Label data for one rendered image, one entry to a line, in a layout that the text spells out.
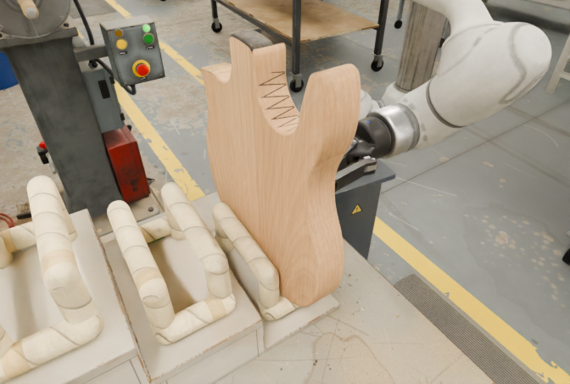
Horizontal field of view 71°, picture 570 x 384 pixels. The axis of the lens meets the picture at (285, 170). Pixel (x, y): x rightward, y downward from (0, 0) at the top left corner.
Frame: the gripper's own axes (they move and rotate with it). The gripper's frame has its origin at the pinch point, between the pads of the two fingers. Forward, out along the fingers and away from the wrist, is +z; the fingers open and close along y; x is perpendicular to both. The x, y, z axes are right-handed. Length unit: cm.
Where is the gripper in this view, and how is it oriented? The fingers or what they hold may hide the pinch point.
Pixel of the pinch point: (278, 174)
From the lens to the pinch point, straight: 61.8
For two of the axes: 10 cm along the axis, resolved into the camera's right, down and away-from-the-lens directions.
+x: 0.0, -8.0, -6.0
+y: -5.3, -5.1, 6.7
